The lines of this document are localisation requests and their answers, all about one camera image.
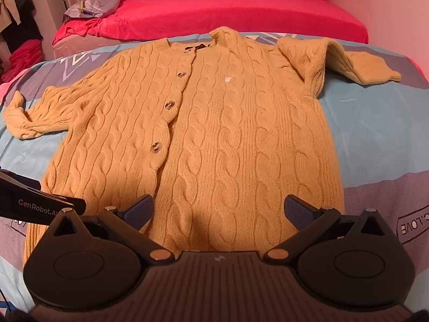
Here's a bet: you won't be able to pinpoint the pile of red folded cloth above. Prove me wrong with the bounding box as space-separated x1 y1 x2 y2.
8 38 46 82

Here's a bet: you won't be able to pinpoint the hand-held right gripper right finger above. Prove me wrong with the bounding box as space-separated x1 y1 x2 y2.
264 194 396 262

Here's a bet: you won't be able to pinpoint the hanging dark clothes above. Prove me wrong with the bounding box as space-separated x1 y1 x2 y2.
0 0 44 54

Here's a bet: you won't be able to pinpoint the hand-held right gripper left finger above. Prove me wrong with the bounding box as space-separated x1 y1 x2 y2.
47 194 176 264

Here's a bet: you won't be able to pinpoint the pink embossed mattress cover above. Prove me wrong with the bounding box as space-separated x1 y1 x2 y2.
52 32 215 61

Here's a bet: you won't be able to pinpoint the red bed sheet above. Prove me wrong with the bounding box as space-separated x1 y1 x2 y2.
52 0 369 46

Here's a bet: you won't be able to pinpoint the blue grey crumpled cloth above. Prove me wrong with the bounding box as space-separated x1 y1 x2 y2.
63 0 122 19

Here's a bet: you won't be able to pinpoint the yellow cable-knit cardigan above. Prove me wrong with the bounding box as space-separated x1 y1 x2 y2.
3 26 402 259

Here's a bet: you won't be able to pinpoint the blue grey striped blanket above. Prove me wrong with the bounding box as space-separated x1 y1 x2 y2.
0 32 429 312

